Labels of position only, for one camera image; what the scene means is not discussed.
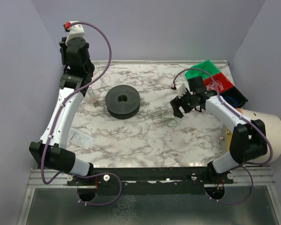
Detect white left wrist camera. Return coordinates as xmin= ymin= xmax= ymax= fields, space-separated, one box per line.
xmin=64 ymin=21 xmax=84 ymax=42

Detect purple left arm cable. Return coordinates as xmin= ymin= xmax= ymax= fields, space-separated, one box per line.
xmin=40 ymin=21 xmax=122 ymax=207

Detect black cable spool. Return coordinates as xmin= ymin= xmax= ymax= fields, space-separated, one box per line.
xmin=105 ymin=85 xmax=141 ymax=120

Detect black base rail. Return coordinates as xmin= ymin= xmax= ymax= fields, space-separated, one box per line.
xmin=67 ymin=166 xmax=233 ymax=195

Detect white paper label packet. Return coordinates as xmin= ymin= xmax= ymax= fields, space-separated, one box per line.
xmin=67 ymin=127 xmax=95 ymax=150

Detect black plastic bin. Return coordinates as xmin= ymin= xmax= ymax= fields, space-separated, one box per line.
xmin=221 ymin=86 xmax=248 ymax=108

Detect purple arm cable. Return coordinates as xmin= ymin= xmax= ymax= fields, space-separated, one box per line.
xmin=172 ymin=68 xmax=274 ymax=205
xmin=40 ymin=21 xmax=122 ymax=207

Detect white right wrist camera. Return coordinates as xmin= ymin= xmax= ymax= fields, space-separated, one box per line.
xmin=171 ymin=81 xmax=187 ymax=98

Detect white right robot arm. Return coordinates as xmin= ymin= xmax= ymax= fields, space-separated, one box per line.
xmin=170 ymin=77 xmax=268 ymax=174

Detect blue wires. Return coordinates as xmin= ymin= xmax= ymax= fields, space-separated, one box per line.
xmin=224 ymin=95 xmax=239 ymax=106

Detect large white cylinder bucket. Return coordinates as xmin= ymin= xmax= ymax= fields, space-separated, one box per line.
xmin=221 ymin=107 xmax=281 ymax=164

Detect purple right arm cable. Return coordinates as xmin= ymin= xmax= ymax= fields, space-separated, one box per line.
xmin=172 ymin=68 xmax=274 ymax=205

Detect aluminium frame rail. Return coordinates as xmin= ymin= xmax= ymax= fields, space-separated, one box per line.
xmin=16 ymin=167 xmax=71 ymax=225

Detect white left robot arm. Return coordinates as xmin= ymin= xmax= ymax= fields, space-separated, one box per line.
xmin=29 ymin=37 xmax=95 ymax=176

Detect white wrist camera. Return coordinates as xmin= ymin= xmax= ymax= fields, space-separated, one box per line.
xmin=171 ymin=81 xmax=187 ymax=98
xmin=64 ymin=21 xmax=84 ymax=42

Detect white wires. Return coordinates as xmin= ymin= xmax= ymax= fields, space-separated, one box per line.
xmin=205 ymin=81 xmax=225 ymax=92

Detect red plastic bin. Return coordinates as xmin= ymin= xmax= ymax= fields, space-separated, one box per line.
xmin=203 ymin=73 xmax=234 ymax=93

